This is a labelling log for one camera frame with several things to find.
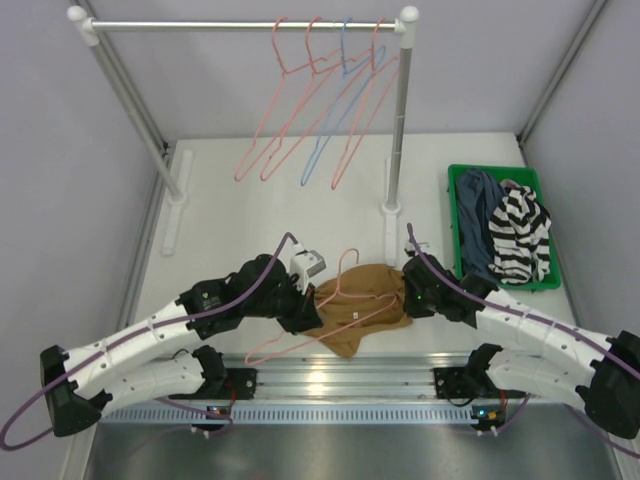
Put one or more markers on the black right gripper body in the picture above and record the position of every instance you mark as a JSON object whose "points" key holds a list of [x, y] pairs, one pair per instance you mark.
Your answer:
{"points": [[419, 304]]}

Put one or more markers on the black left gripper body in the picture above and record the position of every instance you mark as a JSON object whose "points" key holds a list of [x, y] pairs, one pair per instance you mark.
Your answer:
{"points": [[304, 314]]}

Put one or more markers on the brown tank top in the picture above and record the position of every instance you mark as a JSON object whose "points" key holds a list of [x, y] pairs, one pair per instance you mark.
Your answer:
{"points": [[360, 305]]}

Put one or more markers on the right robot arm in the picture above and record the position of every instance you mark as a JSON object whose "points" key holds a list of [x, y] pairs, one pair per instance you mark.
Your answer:
{"points": [[593, 372]]}

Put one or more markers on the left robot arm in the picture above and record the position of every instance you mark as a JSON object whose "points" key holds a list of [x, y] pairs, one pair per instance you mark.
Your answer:
{"points": [[165, 354]]}

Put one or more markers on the dark blue garment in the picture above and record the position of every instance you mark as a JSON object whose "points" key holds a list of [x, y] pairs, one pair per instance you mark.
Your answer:
{"points": [[478, 195]]}

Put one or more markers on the black white striped garment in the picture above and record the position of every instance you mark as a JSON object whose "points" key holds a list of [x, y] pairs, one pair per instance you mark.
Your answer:
{"points": [[520, 232]]}

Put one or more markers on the green plastic bin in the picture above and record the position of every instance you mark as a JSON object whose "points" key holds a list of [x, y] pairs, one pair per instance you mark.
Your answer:
{"points": [[522, 176]]}

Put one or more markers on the silver white clothes rack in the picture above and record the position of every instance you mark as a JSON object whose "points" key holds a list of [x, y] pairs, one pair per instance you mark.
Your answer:
{"points": [[94, 34]]}

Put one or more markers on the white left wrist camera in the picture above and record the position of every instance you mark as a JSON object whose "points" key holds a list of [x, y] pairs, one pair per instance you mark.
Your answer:
{"points": [[304, 265]]}

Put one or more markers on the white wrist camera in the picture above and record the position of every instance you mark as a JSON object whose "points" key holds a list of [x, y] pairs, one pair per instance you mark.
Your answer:
{"points": [[410, 248], [304, 265]]}

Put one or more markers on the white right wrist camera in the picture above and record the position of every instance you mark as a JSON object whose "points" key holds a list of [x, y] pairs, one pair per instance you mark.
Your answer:
{"points": [[410, 248]]}

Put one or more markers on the aluminium mounting rail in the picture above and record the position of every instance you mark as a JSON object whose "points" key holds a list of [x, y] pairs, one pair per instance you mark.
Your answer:
{"points": [[334, 379]]}

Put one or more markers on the slotted grey cable duct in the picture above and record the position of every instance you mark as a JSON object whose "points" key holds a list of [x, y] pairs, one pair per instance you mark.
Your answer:
{"points": [[310, 414]]}

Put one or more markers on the blue wire hanger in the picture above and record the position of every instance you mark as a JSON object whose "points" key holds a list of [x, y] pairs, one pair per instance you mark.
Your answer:
{"points": [[352, 71]]}

